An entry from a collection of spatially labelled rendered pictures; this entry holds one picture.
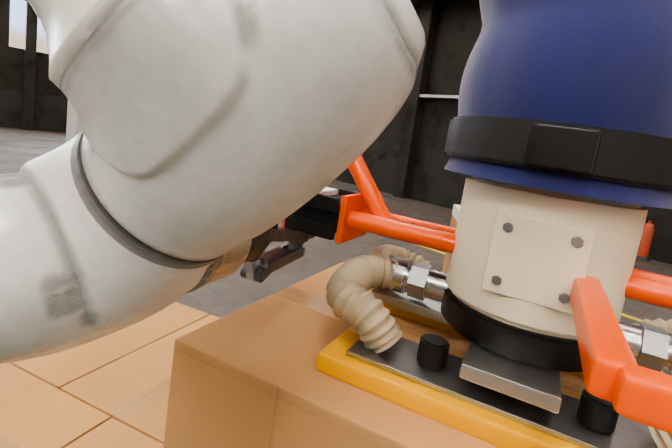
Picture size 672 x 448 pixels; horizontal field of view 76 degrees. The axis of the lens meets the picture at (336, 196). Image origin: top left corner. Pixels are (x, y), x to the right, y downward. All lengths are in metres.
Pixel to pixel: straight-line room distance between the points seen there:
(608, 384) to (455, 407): 0.18
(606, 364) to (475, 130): 0.23
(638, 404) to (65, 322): 0.27
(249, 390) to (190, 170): 0.29
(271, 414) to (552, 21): 0.41
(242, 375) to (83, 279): 0.23
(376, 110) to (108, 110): 0.11
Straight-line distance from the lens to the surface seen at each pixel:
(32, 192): 0.26
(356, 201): 0.54
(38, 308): 0.25
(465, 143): 0.43
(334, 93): 0.17
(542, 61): 0.41
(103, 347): 1.60
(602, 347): 0.28
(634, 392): 0.26
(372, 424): 0.40
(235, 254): 0.36
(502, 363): 0.44
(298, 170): 0.19
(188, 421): 0.51
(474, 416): 0.42
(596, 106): 0.40
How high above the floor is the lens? 1.29
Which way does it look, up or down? 8 degrees down
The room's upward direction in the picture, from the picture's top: 8 degrees clockwise
